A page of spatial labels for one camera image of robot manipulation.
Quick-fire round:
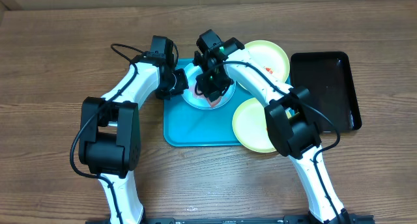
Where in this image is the orange green scrub sponge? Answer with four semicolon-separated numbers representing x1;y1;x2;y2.
193;85;229;109

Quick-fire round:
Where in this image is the black rectangular tray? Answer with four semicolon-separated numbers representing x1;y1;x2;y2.
290;51;362;132

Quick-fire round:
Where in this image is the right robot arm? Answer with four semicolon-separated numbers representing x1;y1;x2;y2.
193;31;354;223

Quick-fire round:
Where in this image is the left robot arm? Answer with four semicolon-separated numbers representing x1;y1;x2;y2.
70;36;188;223

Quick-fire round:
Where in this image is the teal plastic tray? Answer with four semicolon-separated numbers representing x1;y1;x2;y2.
162;57;293;148

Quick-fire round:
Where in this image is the light blue plate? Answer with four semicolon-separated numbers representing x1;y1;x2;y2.
182;63;236;110

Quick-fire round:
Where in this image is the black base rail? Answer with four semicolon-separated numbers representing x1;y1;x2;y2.
85;214;375;224

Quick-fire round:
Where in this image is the yellow-green plate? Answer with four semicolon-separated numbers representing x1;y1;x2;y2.
233;40;290;83
232;98;276;153

